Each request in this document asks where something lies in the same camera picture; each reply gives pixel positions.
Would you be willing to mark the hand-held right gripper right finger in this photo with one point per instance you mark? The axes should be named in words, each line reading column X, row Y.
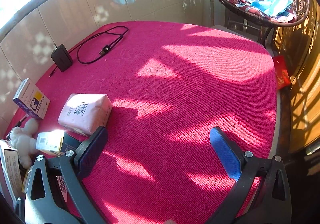
column 225, row 154

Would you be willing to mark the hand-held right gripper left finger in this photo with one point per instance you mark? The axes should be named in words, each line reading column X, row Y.
column 93, row 149

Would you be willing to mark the dark blue box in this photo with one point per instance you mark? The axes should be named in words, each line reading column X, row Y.
column 71, row 143

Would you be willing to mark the pink tissue pack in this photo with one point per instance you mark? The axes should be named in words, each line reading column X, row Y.
column 82, row 111

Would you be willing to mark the small white barcoded box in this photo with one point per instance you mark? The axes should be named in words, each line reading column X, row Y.
column 48, row 141

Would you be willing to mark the white orange barcoded packet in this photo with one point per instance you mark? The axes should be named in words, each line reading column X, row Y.
column 62, row 187

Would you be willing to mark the white plush toy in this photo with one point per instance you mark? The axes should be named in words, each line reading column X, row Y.
column 23, row 141

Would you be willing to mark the black pen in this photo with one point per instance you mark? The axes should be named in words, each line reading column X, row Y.
column 21, row 122

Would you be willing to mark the blue white medicine box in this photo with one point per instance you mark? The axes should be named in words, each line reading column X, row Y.
column 30, row 99

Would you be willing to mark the pink woven table mat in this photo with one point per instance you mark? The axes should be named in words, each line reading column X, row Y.
column 175, row 89

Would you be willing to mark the white printed carton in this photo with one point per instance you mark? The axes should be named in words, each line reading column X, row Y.
column 8, row 171

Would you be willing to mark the red envelope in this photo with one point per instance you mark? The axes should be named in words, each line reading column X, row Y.
column 281, row 73

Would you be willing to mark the light blue cloth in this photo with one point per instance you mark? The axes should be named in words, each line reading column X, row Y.
column 271, row 5

